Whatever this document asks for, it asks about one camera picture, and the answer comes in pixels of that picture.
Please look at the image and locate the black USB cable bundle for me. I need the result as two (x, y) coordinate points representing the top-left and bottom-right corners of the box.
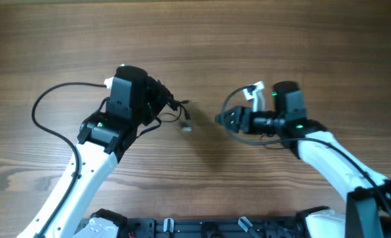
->
(159, 99), (194, 133)

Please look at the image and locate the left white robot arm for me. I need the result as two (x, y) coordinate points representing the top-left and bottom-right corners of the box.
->
(20, 65), (173, 237)

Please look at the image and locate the left black camera cable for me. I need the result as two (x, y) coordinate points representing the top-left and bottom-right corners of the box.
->
(31, 81), (108, 238)

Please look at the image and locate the black camera cable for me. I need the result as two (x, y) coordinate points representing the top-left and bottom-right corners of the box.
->
(31, 81), (108, 238)
(220, 85), (391, 238)

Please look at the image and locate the right black camera cable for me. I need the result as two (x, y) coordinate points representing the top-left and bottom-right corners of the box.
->
(220, 85), (391, 238)

